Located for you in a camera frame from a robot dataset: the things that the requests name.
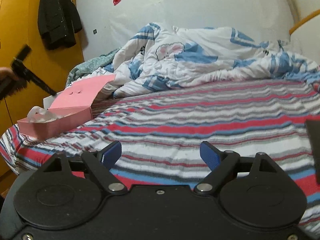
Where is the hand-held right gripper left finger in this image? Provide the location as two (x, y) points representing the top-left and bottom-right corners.
(42, 141), (128, 196)

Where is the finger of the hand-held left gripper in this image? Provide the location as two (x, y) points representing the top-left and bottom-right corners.
(25, 71), (58, 97)

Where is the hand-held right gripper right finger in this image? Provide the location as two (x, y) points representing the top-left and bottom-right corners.
(193, 141), (278, 196)

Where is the pink cardboard box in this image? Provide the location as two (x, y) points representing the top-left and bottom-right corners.
(17, 74), (117, 141)

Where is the person's left hand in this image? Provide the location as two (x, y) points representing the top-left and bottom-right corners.
(0, 67), (15, 81)

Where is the green floral cloth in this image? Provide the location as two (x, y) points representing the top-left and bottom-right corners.
(66, 47), (121, 88)

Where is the yellow wardrobe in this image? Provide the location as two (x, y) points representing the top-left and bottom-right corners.
(0, 0), (85, 182)

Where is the black jacket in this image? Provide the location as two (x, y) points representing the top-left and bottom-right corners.
(37, 0), (83, 51)

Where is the white and blue quilt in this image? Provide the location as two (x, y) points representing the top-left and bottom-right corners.
(102, 22), (320, 98)

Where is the black phone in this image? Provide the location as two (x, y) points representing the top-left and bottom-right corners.
(305, 119), (320, 178)

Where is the white headboard with orange trim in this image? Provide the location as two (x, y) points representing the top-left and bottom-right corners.
(289, 8), (320, 57)

